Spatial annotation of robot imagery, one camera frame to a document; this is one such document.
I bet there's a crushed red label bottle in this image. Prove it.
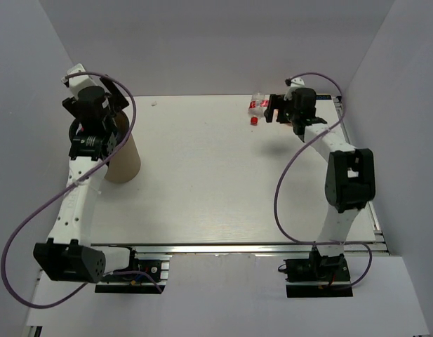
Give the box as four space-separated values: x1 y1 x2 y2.
248 92 269 118

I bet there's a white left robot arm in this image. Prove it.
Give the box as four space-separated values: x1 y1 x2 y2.
33 74 140 284

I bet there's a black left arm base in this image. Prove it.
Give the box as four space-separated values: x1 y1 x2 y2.
95 249 169 294

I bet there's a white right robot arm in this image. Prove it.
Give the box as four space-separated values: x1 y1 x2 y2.
265 87 375 280

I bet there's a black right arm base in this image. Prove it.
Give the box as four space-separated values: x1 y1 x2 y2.
277 247 353 298

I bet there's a brown cardboard cylinder bin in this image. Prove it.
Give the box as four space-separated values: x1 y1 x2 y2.
67 112 141 185

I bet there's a blue sticker right corner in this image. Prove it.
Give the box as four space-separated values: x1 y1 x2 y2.
316 94 332 100

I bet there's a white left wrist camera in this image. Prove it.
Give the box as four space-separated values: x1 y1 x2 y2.
61 63 96 98

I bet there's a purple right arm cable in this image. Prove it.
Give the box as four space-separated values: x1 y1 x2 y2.
274 72 373 291

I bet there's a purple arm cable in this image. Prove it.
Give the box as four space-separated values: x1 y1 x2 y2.
274 72 373 291
0 72 164 309

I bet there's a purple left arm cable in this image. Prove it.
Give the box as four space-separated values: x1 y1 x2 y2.
0 72 164 309

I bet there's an aluminium table front rail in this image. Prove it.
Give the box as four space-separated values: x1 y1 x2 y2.
89 242 389 256

